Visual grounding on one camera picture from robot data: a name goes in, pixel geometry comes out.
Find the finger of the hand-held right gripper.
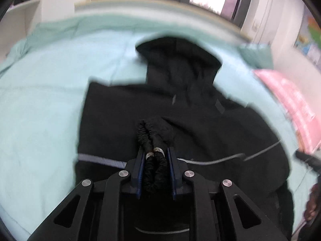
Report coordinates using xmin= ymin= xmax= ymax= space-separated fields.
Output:
xmin=295 ymin=150 xmax=321 ymax=176

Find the black hooded jacket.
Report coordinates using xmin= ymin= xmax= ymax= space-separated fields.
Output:
xmin=75 ymin=36 xmax=295 ymax=241

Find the mint green pillow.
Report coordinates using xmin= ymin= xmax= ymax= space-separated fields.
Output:
xmin=238 ymin=43 xmax=274 ymax=70

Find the colourful wall poster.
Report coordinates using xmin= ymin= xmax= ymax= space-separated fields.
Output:
xmin=293 ymin=14 xmax=321 ymax=67

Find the wooden window ledge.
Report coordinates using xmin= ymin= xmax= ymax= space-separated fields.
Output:
xmin=75 ymin=0 xmax=251 ymax=44

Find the person's right hand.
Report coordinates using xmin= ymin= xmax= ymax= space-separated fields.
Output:
xmin=303 ymin=184 xmax=321 ymax=221

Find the pink patterned cloth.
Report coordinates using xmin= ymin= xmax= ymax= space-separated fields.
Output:
xmin=253 ymin=69 xmax=321 ymax=154

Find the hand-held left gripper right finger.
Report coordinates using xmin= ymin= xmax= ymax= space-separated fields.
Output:
xmin=167 ymin=147 xmax=289 ymax=241

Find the mint green quilted bed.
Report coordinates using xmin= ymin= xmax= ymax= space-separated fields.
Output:
xmin=0 ymin=0 xmax=321 ymax=241

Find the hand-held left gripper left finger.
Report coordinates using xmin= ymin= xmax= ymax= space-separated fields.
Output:
xmin=26 ymin=147 xmax=146 ymax=241

